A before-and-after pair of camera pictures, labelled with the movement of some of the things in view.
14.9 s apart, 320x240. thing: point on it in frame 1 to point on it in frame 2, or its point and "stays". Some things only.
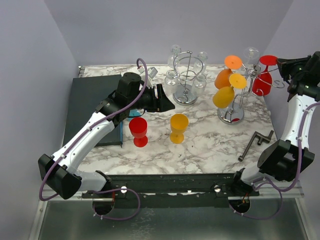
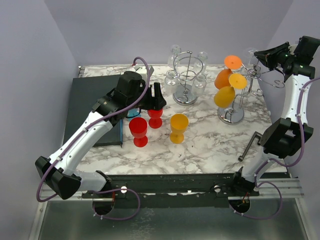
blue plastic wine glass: [133, 112] stays
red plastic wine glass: [262, 81] to [155, 121]
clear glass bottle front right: [199, 84] stays
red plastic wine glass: [138, 127] stays
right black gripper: [283, 64] to [267, 57]
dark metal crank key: [260, 137] stays
